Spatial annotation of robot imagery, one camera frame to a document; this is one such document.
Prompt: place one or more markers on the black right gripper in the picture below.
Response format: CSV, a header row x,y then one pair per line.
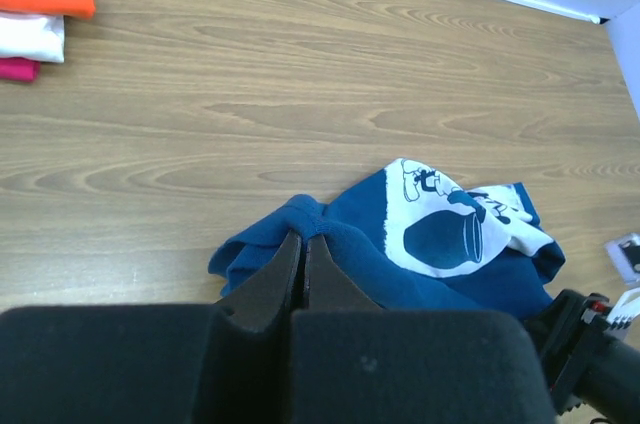
x,y
567,335

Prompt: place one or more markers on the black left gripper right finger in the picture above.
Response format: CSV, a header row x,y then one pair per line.
x,y
326,286

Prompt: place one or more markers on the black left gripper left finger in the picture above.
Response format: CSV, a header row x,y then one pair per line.
x,y
264,301

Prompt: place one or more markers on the blue Mickey print t-shirt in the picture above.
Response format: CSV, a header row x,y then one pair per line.
x,y
410,237

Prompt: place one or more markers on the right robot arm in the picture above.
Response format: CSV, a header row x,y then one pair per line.
x,y
354,362

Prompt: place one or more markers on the folded magenta t-shirt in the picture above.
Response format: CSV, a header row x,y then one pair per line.
x,y
19,69

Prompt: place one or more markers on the folded white t-shirt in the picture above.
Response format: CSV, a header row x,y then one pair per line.
x,y
33,36

